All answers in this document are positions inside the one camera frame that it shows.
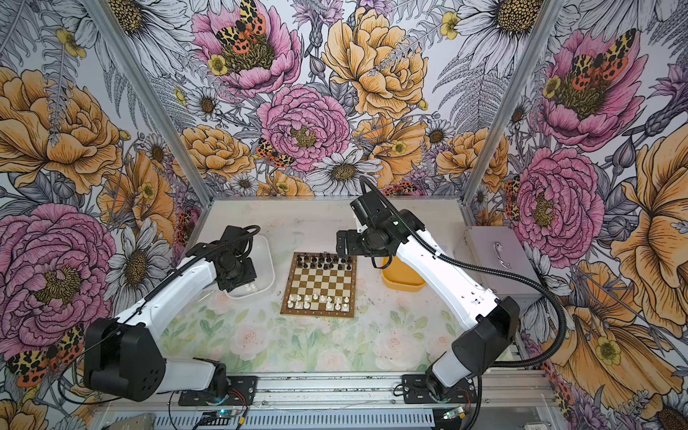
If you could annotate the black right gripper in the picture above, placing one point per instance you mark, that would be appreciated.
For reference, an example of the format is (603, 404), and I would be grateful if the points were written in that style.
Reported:
(352, 248)

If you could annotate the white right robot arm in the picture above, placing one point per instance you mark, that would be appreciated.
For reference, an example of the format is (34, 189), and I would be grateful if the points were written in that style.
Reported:
(489, 322)

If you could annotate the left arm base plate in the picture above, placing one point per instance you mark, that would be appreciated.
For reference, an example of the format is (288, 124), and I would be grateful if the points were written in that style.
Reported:
(239, 391)

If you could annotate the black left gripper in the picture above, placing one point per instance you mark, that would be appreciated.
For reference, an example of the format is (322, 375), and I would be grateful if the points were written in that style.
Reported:
(249, 277)

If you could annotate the aluminium corner post left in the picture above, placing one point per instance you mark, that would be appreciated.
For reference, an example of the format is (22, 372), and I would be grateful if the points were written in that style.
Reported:
(109, 28)

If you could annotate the white plastic bin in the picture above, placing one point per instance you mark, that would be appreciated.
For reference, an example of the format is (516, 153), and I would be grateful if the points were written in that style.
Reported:
(264, 284)

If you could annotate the yellow plastic bin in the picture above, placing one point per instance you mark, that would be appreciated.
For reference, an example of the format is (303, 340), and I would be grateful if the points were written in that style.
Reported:
(399, 276)

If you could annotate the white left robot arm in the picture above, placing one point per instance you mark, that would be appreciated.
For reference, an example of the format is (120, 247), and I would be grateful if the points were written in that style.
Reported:
(122, 356)

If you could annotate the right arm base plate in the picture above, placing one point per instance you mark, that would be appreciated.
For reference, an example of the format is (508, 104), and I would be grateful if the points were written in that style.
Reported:
(419, 389)

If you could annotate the white cable duct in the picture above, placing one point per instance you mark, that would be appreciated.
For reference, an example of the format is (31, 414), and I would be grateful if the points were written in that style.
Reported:
(278, 419)

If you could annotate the grey metal box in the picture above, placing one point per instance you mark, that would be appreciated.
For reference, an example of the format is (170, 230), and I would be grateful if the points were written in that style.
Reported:
(499, 248)

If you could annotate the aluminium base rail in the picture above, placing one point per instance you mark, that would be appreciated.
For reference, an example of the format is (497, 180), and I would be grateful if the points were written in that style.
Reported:
(501, 388)

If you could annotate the floral table mat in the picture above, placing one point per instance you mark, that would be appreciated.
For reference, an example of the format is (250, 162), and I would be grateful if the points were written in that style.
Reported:
(390, 331)

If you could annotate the wooden chess board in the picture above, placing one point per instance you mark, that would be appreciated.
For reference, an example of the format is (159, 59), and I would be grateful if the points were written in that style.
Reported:
(321, 284)

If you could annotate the aluminium corner post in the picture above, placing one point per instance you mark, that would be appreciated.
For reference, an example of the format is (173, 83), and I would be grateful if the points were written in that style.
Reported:
(537, 43)
(109, 28)

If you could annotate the aluminium corner post right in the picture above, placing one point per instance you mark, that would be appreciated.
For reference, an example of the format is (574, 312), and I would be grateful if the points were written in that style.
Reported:
(537, 43)

